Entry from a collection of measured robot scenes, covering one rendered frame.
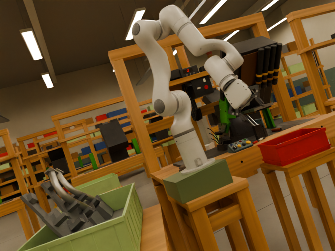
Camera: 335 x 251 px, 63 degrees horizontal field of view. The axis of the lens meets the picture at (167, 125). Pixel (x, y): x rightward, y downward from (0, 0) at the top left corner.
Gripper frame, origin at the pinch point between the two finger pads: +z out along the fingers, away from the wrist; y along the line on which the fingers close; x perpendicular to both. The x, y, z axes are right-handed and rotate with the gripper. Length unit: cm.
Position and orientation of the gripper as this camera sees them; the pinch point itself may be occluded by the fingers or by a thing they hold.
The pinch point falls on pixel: (252, 111)
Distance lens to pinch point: 116.9
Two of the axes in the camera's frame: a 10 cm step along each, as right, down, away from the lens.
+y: -6.0, 6.5, 4.6
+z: 4.7, 7.6, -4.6
